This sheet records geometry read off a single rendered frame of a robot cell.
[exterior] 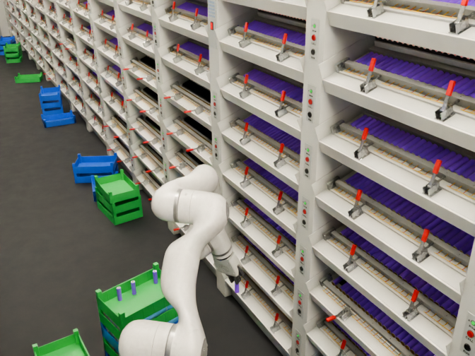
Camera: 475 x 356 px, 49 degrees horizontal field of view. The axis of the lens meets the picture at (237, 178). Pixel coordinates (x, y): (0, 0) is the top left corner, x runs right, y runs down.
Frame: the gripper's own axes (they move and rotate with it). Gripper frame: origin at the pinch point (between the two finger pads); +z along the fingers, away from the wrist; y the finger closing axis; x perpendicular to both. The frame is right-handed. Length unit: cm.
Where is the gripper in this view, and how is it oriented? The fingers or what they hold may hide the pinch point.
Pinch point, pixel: (235, 277)
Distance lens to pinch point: 212.6
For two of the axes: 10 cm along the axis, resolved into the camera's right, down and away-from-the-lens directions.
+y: 8.0, 1.4, -5.8
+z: 2.9, 7.5, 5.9
